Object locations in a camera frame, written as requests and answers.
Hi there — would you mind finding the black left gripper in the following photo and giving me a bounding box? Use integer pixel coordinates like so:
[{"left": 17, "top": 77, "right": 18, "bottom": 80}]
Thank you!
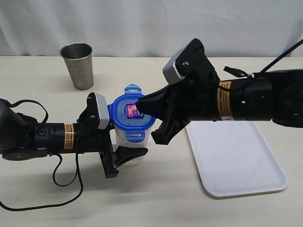
[{"left": 77, "top": 92, "right": 148, "bottom": 178}]

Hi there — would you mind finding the white plastic tray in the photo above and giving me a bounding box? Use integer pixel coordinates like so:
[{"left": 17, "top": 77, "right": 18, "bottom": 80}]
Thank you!
[{"left": 186, "top": 121, "right": 289, "bottom": 198}]

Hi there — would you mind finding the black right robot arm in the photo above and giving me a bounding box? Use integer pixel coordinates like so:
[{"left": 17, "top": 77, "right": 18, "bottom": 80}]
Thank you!
[{"left": 136, "top": 38, "right": 303, "bottom": 145}]

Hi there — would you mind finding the stainless steel cup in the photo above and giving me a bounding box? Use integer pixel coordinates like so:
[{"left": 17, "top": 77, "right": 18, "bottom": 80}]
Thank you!
[{"left": 60, "top": 43, "right": 94, "bottom": 90}]

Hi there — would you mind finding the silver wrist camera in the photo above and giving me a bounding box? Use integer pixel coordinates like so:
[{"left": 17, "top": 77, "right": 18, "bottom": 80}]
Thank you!
[
  {"left": 162, "top": 48, "right": 184, "bottom": 85},
  {"left": 94, "top": 92, "right": 110, "bottom": 130}
]

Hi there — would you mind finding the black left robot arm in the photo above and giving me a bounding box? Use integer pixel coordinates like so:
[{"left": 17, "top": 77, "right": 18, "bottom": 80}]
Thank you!
[{"left": 0, "top": 92, "right": 148, "bottom": 178}]

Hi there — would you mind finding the blue container lid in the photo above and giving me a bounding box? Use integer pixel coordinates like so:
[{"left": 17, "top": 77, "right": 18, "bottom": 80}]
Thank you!
[{"left": 107, "top": 84, "right": 156, "bottom": 131}]

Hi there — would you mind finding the clear plastic container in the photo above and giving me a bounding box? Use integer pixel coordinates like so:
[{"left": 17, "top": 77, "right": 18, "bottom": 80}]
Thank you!
[{"left": 115, "top": 122, "right": 152, "bottom": 166}]

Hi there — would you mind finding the white backdrop curtain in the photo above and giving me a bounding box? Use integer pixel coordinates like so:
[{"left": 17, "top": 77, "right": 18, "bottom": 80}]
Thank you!
[{"left": 0, "top": 0, "right": 303, "bottom": 57}]

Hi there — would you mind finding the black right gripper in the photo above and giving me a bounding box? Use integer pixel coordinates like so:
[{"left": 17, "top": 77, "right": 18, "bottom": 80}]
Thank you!
[{"left": 136, "top": 38, "right": 220, "bottom": 145}]

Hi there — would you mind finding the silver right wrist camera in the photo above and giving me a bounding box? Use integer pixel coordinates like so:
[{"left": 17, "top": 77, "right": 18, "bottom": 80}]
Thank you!
[{"left": 162, "top": 48, "right": 184, "bottom": 85}]

